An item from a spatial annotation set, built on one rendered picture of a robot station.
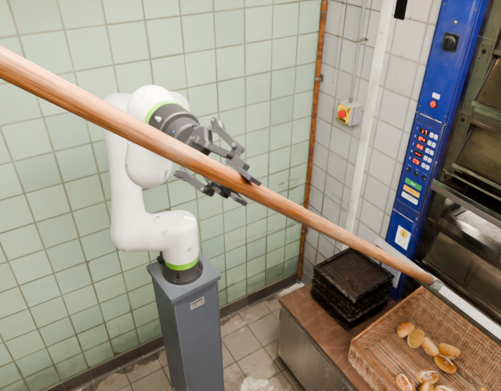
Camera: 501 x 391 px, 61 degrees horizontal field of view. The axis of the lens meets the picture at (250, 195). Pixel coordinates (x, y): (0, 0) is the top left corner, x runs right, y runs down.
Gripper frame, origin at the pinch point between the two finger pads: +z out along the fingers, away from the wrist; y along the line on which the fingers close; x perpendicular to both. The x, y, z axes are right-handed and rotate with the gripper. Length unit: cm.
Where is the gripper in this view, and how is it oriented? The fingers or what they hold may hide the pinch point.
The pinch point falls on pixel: (236, 181)
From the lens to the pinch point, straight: 68.9
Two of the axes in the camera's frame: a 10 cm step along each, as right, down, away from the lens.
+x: -6.0, -3.5, -7.2
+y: -5.8, 8.1, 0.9
